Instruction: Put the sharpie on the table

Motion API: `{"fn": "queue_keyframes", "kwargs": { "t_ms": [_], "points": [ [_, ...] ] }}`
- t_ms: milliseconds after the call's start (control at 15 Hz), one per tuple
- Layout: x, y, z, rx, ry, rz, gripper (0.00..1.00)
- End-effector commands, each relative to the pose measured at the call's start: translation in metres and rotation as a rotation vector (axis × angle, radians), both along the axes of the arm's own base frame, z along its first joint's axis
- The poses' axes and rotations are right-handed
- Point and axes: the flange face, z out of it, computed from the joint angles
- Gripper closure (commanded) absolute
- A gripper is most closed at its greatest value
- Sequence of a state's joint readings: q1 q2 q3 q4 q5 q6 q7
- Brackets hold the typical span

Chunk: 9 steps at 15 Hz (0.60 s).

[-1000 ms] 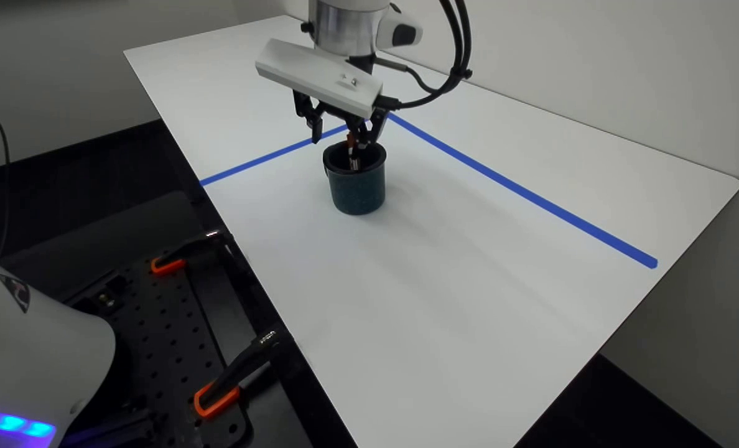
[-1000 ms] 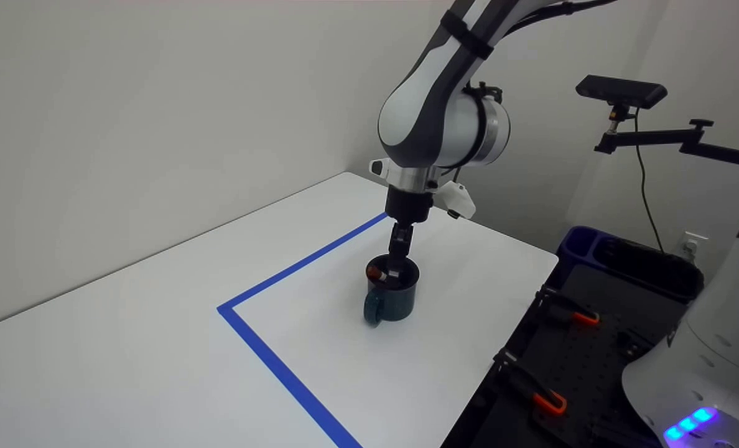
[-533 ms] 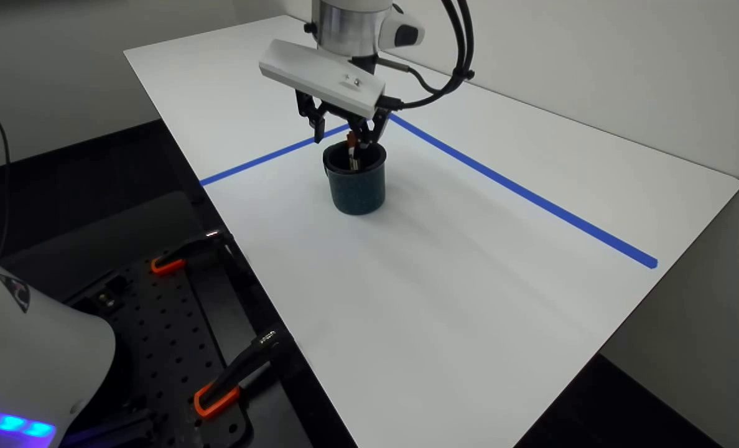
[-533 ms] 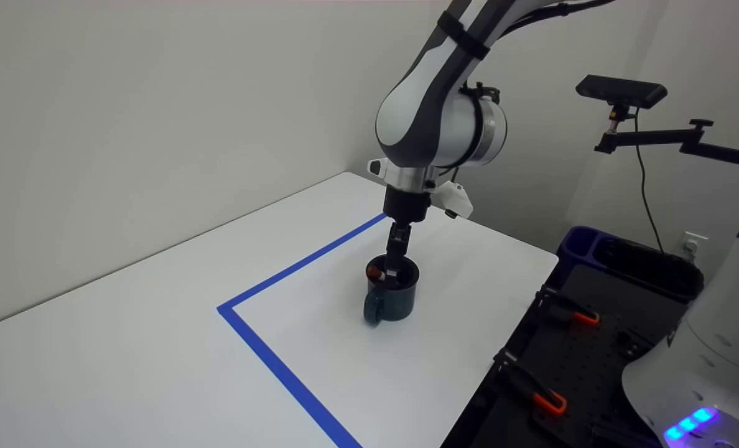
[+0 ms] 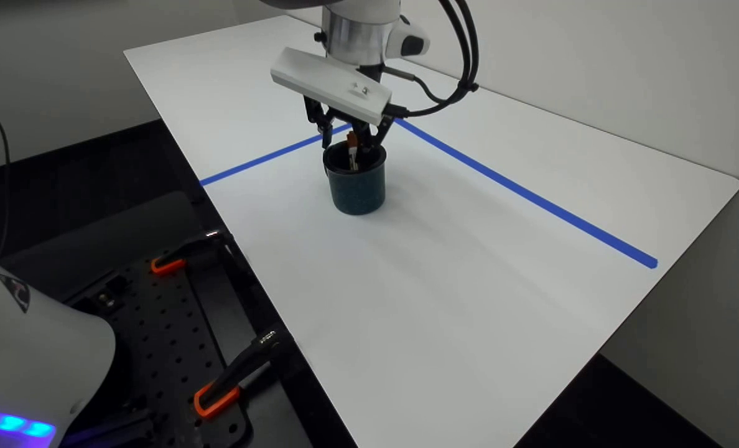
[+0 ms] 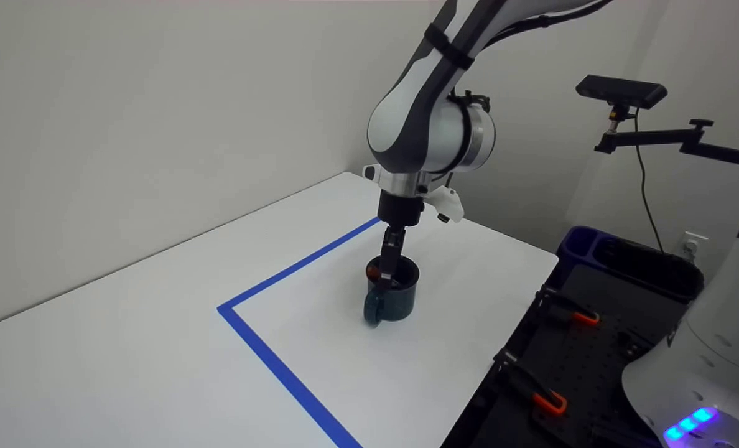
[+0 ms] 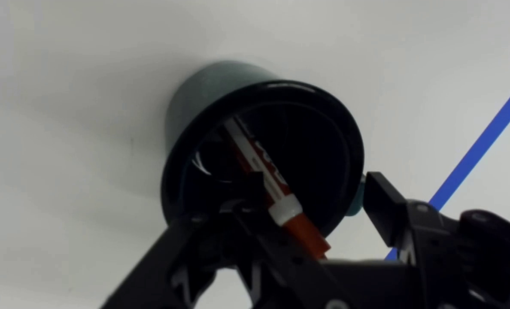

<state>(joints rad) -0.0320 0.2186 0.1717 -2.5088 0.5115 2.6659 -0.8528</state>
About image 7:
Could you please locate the blue tape line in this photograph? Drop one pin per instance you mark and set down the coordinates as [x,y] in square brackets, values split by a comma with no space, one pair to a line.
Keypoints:
[481,143]

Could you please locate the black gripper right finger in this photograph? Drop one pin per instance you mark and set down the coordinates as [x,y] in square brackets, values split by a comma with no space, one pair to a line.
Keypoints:
[466,258]

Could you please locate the orange capped sharpie marker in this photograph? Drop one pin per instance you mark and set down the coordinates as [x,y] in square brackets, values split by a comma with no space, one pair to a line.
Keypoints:
[282,208]

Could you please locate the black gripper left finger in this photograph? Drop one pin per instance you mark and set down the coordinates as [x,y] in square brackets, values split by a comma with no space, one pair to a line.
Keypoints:
[208,258]

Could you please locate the dark teal mug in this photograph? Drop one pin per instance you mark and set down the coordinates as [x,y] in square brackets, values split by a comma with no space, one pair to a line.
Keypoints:
[208,86]

